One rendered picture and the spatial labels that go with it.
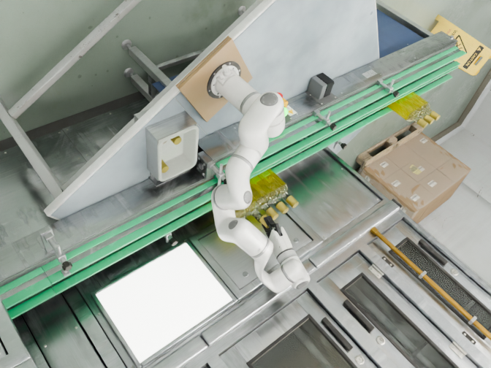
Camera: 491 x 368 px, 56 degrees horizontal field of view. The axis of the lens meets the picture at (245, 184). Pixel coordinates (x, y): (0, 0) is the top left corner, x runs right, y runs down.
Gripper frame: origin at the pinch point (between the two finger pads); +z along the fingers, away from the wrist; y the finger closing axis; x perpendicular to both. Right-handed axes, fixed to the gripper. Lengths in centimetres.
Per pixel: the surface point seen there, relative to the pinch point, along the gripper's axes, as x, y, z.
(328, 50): -53, 34, 58
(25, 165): 83, -17, 75
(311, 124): -38, 12, 36
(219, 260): 19.9, -14.5, -1.2
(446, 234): -368, -310, 94
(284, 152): -21.8, 4.9, 29.5
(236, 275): 16.2, -14.5, -9.9
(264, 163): -10.3, 4.8, 26.7
